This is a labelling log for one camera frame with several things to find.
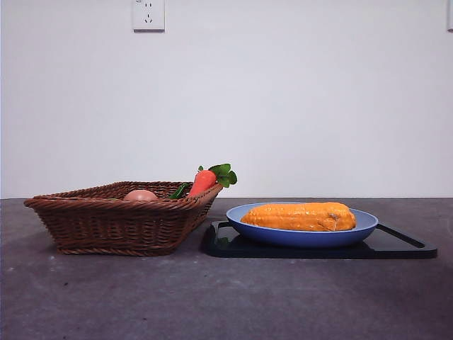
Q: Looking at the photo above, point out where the orange corn cob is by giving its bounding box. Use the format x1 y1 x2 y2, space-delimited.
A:
240 201 357 232

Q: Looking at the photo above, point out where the blue round plate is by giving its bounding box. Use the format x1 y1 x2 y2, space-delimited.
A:
226 203 379 249

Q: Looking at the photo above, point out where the brown wicker basket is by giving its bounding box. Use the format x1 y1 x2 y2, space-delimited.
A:
23 181 224 256

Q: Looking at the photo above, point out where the orange carrot with green leaves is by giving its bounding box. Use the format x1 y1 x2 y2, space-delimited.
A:
186 163 238 198

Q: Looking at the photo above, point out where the green leafy vegetable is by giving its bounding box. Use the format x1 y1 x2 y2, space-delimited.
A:
168 182 192 199

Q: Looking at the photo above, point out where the pale brown egg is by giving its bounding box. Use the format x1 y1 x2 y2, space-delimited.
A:
122 189 159 202

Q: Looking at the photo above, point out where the black rectangular tray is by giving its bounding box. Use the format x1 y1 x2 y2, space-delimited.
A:
200 218 438 259

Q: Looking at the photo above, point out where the white wall socket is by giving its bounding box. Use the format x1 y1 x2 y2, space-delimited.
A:
132 0 166 33

